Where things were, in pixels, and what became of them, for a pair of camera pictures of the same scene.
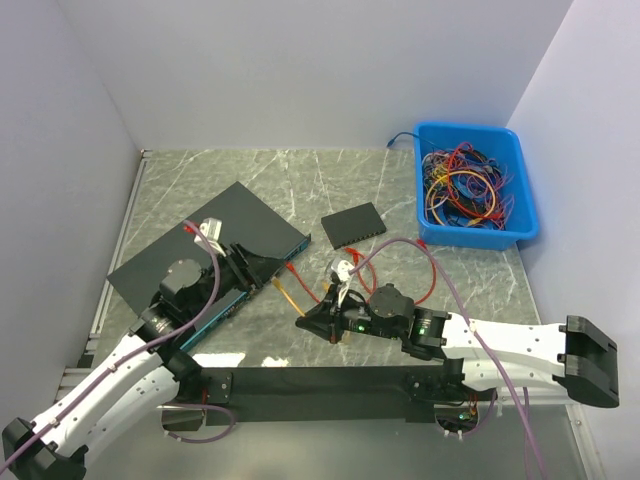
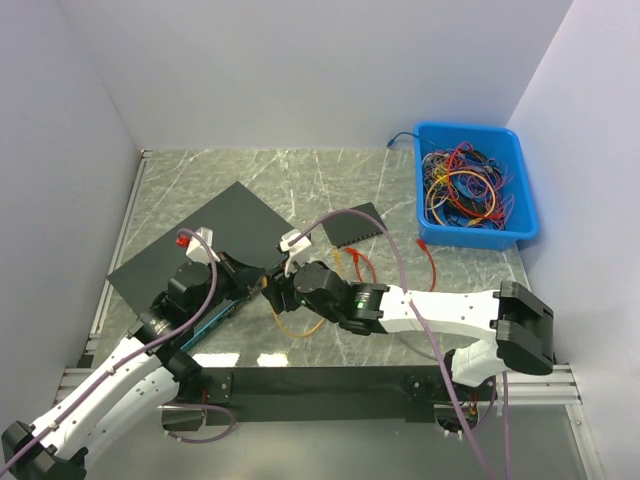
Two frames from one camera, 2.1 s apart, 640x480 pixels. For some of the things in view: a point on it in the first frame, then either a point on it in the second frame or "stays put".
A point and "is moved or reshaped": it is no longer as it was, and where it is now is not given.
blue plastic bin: (500, 144) stays put
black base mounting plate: (322, 396) stays put
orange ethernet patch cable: (276, 284) is moved or reshaped
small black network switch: (353, 225) stays put
